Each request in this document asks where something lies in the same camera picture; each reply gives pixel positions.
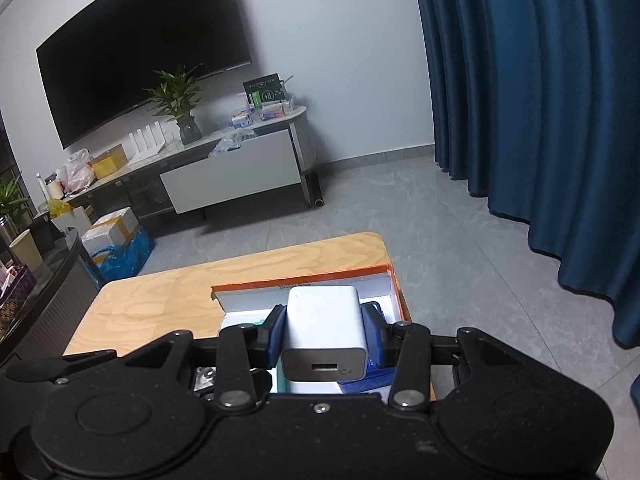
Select dark curved counter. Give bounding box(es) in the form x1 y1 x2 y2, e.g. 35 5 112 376
0 232 103 361

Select pile of small packets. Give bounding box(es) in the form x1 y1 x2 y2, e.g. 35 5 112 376
220 100 302 129

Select white cabinet front panel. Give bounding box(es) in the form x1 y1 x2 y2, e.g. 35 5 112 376
160 129 302 215

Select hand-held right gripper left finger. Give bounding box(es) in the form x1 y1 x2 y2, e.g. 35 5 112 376
120 304 290 410

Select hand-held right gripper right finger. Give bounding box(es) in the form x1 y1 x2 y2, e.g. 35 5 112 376
360 301 526 410

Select potted bamboo plant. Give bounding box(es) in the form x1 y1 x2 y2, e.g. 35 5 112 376
144 64 206 146

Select clear plastic bags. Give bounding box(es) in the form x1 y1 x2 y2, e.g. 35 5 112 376
210 130 257 157

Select black television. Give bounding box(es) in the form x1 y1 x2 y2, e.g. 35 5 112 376
36 0 252 150

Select black rolled tube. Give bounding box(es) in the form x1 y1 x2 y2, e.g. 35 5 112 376
305 172 327 209

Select white yellow cardboard boxes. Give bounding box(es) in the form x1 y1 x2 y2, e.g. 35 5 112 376
81 206 141 256

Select green leafy plant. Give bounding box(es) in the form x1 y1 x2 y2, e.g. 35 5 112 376
0 177 31 226

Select blue curtain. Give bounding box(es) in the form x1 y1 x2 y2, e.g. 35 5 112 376
409 0 640 348

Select grey TV stand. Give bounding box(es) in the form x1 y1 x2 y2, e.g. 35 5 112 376
50 105 326 223

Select orange cardboard box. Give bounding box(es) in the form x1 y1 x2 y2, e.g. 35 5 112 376
210 262 413 397

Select white cube USB charger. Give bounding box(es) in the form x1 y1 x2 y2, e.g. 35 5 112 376
280 285 369 384

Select blue plastic bag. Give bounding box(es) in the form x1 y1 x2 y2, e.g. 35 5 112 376
92 225 156 283

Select white router with antennas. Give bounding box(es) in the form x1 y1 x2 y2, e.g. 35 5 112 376
127 120 177 166

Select blue plastic box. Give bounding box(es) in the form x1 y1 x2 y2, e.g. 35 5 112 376
340 356 401 394

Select yellow box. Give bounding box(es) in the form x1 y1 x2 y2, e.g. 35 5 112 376
92 144 128 179

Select beige paper cup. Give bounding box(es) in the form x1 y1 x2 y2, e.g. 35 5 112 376
10 230 44 271

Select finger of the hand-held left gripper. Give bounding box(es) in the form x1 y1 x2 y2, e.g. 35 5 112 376
4 350 119 387

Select black green box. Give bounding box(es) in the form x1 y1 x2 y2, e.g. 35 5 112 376
243 74 285 108

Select purple gift box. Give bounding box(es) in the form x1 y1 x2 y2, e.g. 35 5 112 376
0 265 36 313

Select pink white plastic bag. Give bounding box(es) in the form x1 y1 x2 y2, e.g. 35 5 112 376
56 149 96 193

